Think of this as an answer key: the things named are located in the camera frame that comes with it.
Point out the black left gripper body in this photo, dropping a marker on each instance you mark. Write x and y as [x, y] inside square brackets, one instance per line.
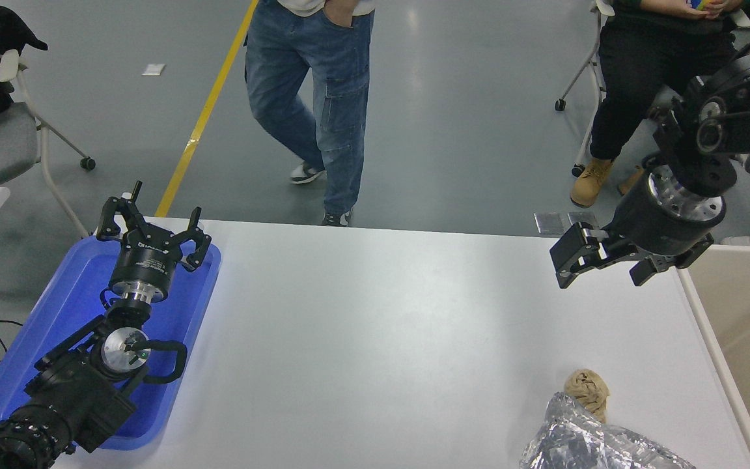
[144, 264]

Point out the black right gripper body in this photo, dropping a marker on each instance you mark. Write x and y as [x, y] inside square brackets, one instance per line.
[661, 231]

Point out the colourful puzzle cube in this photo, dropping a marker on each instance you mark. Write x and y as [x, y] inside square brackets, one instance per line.
[699, 3]

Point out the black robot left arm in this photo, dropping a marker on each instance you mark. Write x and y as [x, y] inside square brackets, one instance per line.
[75, 391]

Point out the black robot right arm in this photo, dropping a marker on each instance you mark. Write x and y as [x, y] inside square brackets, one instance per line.
[746, 124]

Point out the metal floor plate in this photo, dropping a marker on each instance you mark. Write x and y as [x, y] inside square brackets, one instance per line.
[549, 223]
[583, 218]

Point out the person's right hand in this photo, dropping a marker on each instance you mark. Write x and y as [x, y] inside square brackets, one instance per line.
[686, 9]

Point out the person's left hand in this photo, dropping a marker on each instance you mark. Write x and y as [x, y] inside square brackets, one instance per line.
[726, 5]

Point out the blue plastic tray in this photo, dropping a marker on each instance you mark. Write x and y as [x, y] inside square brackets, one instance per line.
[56, 312]

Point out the crumpled tan paper ball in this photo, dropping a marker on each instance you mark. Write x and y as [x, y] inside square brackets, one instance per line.
[586, 387]

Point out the white frame wheeled chair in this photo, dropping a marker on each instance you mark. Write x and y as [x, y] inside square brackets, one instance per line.
[560, 104]

